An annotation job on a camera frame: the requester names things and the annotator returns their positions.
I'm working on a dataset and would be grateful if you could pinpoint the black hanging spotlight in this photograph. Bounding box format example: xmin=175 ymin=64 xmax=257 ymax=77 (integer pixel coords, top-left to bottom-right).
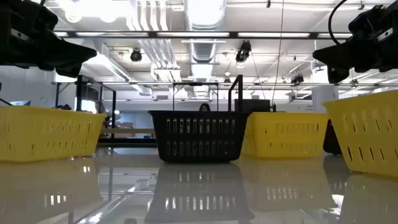
xmin=235 ymin=40 xmax=252 ymax=63
xmin=129 ymin=48 xmax=143 ymax=62
xmin=290 ymin=73 xmax=305 ymax=85

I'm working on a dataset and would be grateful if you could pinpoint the yellow slotted plastic basket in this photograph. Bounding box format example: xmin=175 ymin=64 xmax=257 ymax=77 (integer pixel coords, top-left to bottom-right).
xmin=241 ymin=111 xmax=330 ymax=159
xmin=322 ymin=90 xmax=398 ymax=187
xmin=0 ymin=105 xmax=107 ymax=163

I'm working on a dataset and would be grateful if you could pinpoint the dark monitor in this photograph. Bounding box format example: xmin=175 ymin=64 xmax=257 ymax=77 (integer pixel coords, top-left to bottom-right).
xmin=234 ymin=98 xmax=271 ymax=113

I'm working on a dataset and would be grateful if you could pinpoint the black frame beam with lights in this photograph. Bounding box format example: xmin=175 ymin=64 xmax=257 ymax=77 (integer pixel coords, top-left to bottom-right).
xmin=52 ymin=30 xmax=354 ymax=40

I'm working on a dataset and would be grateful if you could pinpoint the thin black metal frame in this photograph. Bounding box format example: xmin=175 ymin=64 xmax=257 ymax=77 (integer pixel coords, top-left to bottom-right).
xmin=172 ymin=82 xmax=220 ymax=112

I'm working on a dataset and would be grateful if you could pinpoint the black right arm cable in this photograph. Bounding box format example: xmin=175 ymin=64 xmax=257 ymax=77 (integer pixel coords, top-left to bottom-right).
xmin=328 ymin=0 xmax=349 ymax=47

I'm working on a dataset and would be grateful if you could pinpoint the black aluminium table frame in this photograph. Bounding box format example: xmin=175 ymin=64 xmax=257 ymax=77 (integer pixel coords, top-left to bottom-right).
xmin=98 ymin=138 xmax=158 ymax=147

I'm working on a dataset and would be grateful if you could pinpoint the thin hanging black cable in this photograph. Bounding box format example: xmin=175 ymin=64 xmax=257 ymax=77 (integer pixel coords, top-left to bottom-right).
xmin=271 ymin=0 xmax=285 ymax=106

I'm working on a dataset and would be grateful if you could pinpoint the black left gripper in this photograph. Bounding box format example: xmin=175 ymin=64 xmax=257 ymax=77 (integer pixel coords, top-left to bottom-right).
xmin=0 ymin=0 xmax=98 ymax=79

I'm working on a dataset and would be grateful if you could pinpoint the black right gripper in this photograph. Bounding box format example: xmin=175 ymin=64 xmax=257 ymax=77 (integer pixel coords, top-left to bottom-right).
xmin=312 ymin=1 xmax=398 ymax=85

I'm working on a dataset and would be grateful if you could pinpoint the black slotted plastic basket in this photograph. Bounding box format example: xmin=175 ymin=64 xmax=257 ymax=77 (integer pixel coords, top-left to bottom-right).
xmin=148 ymin=110 xmax=251 ymax=163
xmin=322 ymin=119 xmax=343 ymax=156

